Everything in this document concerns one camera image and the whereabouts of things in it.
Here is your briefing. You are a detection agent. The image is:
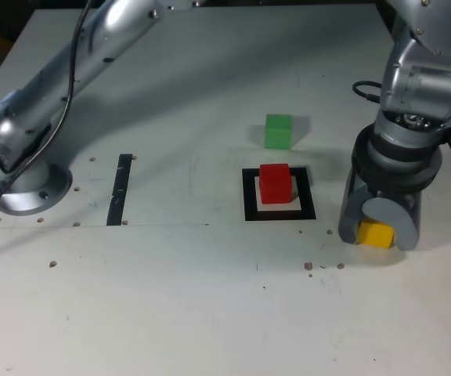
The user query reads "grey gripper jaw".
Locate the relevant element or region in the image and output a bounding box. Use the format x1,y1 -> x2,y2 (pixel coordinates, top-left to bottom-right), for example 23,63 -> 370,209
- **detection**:
361,187 -> 423,252
337,163 -> 369,247

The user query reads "yellow cube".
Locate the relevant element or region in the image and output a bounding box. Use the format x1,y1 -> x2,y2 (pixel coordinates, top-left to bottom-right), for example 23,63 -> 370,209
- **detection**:
357,218 -> 397,250

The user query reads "red cube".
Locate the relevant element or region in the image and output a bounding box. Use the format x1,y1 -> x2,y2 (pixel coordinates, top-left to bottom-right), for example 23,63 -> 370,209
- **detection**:
258,163 -> 293,205

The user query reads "green cube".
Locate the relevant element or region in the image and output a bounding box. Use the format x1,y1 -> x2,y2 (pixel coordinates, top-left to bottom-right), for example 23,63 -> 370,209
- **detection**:
263,114 -> 293,150

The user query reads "black tape square outline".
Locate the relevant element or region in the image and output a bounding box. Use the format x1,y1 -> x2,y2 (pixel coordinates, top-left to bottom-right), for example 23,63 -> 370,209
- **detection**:
241,167 -> 317,222

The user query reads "black tape strip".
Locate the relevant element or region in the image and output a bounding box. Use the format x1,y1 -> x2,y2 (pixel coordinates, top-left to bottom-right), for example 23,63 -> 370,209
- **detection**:
106,154 -> 132,227

